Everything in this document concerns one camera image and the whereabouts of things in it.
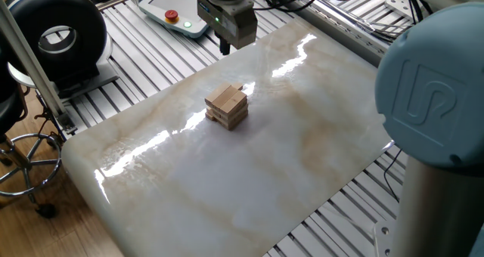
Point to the grey Schunk gripper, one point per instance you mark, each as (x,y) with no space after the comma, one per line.
(227,19)

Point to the grey perforated corner plate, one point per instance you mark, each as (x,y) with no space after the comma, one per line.
(397,2)

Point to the white teach pendant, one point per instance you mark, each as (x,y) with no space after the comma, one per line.
(170,0)

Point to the white beige marble board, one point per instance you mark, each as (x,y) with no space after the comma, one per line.
(227,181)

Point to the grey robot arm, blue caps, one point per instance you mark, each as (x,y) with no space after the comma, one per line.
(435,98)

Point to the light wooden Jenga block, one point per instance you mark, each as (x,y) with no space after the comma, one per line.
(218,91)
(209,116)
(225,97)
(233,103)
(217,112)
(238,86)
(224,124)

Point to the grey robot mounting plate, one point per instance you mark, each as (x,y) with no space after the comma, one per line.
(383,242)

